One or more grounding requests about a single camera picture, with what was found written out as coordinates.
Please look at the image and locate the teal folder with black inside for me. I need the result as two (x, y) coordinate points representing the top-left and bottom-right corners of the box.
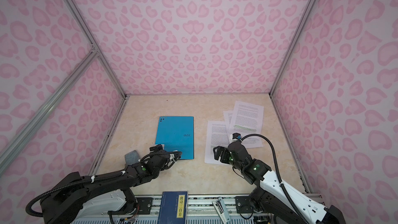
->
(155, 116), (194, 160)

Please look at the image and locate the printed paper sheet top highlighted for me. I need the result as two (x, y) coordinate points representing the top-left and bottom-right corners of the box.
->
(232, 101), (264, 134)

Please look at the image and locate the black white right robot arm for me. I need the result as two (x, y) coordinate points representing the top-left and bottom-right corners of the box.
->
(213, 141), (346, 224)

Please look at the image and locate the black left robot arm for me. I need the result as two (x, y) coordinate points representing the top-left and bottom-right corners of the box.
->
(39, 145), (181, 224)

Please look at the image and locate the printed paper sheet bottom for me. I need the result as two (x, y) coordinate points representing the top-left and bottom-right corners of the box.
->
(204, 121), (229, 165)

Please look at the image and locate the grey sponge eraser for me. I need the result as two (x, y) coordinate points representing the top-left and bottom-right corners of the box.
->
(124, 150), (140, 166)

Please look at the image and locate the blue book yellow label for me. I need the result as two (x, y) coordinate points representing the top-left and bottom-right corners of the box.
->
(158, 191), (188, 224)

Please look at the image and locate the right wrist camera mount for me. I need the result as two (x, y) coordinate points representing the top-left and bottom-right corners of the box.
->
(232, 133), (241, 142)

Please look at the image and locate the white clip on rail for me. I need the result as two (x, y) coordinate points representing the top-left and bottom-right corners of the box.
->
(212, 197), (231, 224)

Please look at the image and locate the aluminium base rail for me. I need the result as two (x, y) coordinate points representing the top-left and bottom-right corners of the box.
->
(69, 193), (331, 224)

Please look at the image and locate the aluminium frame post left rear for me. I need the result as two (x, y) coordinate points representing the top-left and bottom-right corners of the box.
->
(63, 0), (127, 99)

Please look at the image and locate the aluminium frame post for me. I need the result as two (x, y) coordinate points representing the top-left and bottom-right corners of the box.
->
(63, 0), (127, 99)
(269, 0), (319, 98)

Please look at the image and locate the aluminium diagonal frame bar left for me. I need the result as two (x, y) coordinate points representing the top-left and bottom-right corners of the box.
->
(1, 48), (98, 175)

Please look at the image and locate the aluminium frame post right rear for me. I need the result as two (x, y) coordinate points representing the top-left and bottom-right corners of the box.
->
(269, 0), (319, 98)

